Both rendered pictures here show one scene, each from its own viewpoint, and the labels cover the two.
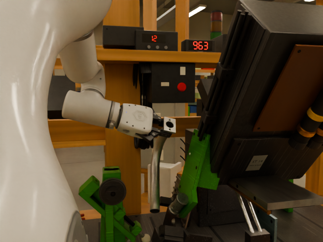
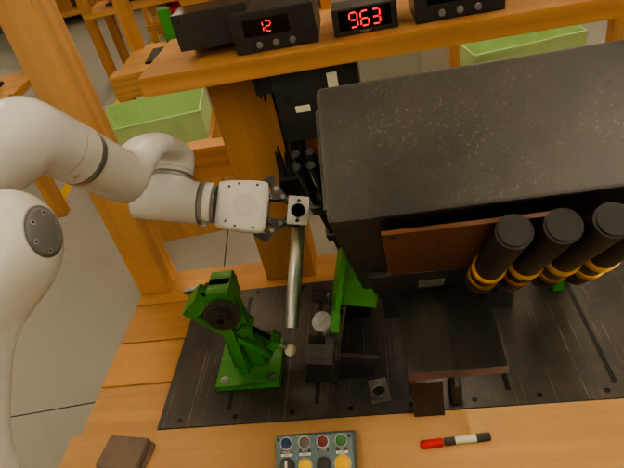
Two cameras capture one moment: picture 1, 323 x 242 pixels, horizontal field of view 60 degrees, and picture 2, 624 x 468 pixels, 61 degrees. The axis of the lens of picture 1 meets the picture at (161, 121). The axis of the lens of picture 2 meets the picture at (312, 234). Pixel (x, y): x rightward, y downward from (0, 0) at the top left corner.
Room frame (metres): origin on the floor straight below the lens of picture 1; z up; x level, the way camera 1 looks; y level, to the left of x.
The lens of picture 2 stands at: (0.10, -0.38, 1.85)
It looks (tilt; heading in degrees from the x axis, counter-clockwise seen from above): 36 degrees down; 24
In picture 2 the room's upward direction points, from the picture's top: 13 degrees counter-clockwise
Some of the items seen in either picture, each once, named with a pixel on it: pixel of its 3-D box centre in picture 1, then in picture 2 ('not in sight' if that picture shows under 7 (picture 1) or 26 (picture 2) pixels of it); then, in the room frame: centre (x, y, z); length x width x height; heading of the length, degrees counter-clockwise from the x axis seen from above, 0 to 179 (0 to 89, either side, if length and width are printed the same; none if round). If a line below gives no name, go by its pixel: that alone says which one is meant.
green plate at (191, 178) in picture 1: (203, 163); (356, 266); (0.85, -0.13, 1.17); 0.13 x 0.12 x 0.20; 103
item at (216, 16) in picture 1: (216, 17); not in sight; (1.25, -0.24, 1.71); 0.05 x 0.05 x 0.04
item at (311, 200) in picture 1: (253, 181); (440, 292); (0.85, -0.29, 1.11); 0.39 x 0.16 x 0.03; 13
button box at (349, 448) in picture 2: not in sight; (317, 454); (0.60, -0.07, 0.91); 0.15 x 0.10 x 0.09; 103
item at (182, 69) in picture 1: (169, 83); (319, 92); (1.11, -0.03, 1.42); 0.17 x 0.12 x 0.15; 103
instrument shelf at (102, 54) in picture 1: (192, 60); (366, 29); (1.18, -0.13, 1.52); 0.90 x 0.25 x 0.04; 103
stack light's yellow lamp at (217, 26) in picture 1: (216, 27); not in sight; (1.25, -0.24, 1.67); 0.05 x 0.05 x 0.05
